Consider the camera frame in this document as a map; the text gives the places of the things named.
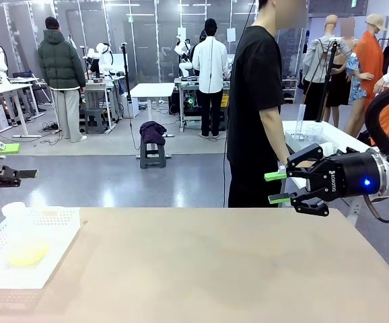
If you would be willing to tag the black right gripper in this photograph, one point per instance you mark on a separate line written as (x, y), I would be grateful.
(352, 175)

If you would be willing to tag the translucent white Erlenmeyer flask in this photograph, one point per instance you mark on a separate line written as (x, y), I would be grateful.
(29, 249)

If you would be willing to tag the person's right forearm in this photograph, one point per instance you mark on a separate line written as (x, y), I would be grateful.
(273, 134)

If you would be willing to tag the person's right hand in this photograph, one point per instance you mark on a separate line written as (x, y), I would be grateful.
(305, 164)

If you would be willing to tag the large white table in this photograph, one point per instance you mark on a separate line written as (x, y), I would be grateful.
(346, 138)

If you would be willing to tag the white shoe rack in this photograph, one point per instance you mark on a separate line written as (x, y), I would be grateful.
(289, 89)

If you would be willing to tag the grey plastic step stool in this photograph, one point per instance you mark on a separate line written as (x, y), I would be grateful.
(95, 119)
(152, 156)

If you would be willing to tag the black tripod stand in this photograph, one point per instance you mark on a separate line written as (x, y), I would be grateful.
(325, 84)

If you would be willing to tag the person in green puffer jacket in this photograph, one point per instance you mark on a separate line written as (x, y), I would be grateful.
(60, 64)

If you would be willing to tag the mannequin in blue patterned dress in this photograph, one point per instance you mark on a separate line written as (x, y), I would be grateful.
(357, 80)

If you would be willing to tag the person in black T-shirt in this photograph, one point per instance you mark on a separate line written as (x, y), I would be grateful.
(251, 84)

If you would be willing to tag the grey workbench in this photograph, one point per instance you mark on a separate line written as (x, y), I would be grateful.
(187, 87)
(97, 85)

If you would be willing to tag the mannequin in grey shirt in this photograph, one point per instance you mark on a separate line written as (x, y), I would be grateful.
(325, 54)

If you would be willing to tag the mannequin in orange outfit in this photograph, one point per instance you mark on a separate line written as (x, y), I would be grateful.
(371, 60)

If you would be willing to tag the dark purple jacket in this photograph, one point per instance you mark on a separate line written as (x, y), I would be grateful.
(152, 131)

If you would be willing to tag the person in white shirt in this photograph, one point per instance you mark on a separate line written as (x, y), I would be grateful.
(211, 64)

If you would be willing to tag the white standing desk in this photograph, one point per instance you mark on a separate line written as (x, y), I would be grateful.
(152, 89)

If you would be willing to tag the black camera pole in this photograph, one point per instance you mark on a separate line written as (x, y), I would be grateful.
(126, 77)

